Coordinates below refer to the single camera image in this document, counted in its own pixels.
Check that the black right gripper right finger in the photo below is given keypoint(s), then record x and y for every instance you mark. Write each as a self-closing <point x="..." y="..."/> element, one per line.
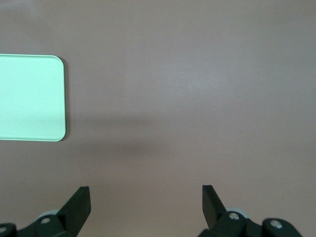
<point x="217" y="219"/>

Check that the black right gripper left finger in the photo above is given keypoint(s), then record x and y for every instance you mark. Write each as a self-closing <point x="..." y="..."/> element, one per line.
<point x="71" y="214"/>

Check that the light green rectangular tray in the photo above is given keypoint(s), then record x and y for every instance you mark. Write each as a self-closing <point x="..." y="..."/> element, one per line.
<point x="29" y="98"/>

